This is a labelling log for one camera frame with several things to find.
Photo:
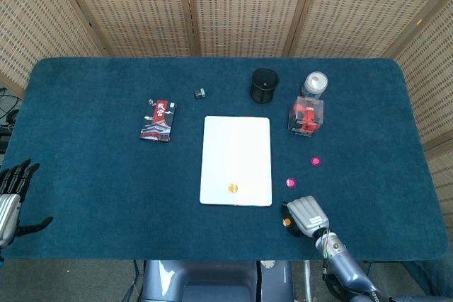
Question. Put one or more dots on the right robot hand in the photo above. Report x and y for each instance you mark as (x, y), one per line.
(308, 215)

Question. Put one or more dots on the black mesh pen cup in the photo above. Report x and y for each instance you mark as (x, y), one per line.
(264, 91)

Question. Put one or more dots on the dark card box red print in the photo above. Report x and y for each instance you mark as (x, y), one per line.
(157, 125)

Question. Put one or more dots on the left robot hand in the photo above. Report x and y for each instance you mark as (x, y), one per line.
(8, 210)

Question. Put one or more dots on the blue-grey robot torso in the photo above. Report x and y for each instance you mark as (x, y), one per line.
(198, 280)

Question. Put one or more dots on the small grey-green block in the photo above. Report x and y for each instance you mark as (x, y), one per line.
(200, 93)

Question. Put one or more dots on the woven folding screen panel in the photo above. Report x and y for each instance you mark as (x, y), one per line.
(134, 5)
(354, 8)
(247, 5)
(431, 68)
(35, 15)

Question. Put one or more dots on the orange disc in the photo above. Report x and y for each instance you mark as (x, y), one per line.
(233, 188)
(287, 222)

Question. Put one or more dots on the clear printed plastic box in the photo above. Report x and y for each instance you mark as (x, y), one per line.
(301, 129)

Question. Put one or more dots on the white magnetic board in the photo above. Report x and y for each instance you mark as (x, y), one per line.
(233, 150)

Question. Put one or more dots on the orange toy figure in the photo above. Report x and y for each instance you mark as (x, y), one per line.
(309, 114)

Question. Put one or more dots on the metal table leg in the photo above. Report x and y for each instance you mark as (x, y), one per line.
(307, 280)

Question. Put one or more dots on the clear bottle with white lid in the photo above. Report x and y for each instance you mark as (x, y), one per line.
(316, 82)

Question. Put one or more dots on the blue table cloth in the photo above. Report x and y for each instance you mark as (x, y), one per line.
(106, 192)

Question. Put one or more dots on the magenta disc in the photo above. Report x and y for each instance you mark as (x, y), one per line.
(316, 161)
(291, 182)

